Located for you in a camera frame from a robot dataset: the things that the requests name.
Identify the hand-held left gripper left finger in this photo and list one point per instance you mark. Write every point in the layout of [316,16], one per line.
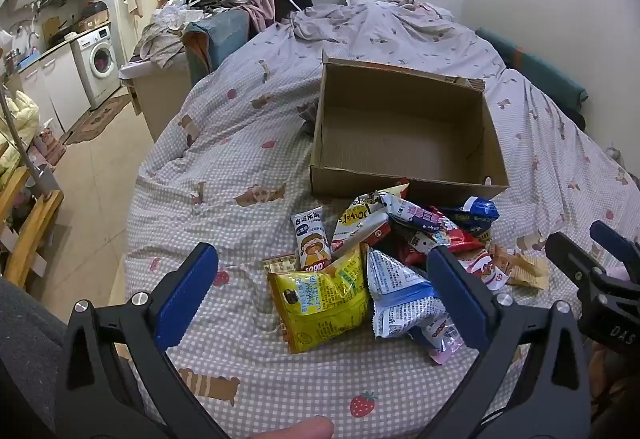
[185,299]

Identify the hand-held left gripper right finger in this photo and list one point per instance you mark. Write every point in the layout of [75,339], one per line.
[457,299]

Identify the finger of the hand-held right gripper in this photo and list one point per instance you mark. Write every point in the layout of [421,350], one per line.
[607,234]
[565,253]

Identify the white and red snack packet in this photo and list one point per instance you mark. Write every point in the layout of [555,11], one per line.
[482,266]

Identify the white and blue snack packet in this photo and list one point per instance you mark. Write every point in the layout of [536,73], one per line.
[400,294]

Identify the dark red cartoon snack packet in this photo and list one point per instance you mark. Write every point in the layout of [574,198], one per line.
[407,244]

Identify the white rice cake packet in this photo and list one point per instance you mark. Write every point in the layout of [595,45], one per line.
[310,239]

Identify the person's right forearm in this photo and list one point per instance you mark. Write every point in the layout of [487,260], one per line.
[610,379]

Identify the person's left hand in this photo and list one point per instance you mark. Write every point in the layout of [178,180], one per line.
[295,429]

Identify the beige snack wrappers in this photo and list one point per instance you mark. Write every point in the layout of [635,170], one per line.
[525,269]

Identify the pink and white snack packet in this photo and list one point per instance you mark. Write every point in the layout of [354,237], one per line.
[446,350]

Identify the white and purple snack packet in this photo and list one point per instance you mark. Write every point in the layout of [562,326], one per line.
[420,216]

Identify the small beige checked packet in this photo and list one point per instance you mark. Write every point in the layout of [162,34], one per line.
[280,264]

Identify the white and yellow snack packet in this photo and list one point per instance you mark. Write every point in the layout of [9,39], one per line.
[357,219]

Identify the checked printed blanket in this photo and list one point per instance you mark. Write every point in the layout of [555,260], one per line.
[225,144]

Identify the wooden chair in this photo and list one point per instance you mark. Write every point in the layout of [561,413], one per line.
[35,229]

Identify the person's grey trouser leg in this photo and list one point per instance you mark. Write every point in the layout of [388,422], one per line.
[25,354]

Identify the teal bed cushion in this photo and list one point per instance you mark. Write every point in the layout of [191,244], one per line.
[540,69]

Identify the brown patterned rug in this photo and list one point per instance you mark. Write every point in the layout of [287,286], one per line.
[100,119]

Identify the white side table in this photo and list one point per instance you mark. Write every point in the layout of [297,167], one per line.
[160,99]

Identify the pale yellow jacket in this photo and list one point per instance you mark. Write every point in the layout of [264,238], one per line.
[22,114]

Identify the white kitchen cabinet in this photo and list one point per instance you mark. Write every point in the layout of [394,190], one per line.
[55,84]

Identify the white washing machine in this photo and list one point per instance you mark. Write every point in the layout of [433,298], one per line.
[97,61]

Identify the whitish clothes pile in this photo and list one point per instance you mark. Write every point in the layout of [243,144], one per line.
[165,29]

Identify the small brown cardboard box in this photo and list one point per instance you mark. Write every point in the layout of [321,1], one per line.
[95,21]

